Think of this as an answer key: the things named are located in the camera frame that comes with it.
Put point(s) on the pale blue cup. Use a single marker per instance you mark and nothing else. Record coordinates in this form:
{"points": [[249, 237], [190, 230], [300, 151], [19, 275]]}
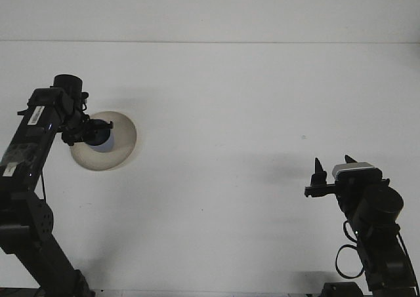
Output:
{"points": [[106, 145]]}

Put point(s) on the pale round plate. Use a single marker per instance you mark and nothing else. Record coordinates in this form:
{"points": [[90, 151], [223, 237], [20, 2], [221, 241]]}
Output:
{"points": [[123, 146]]}

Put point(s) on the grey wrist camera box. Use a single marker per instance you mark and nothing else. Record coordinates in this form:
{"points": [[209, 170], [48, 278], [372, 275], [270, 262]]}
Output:
{"points": [[357, 170]]}

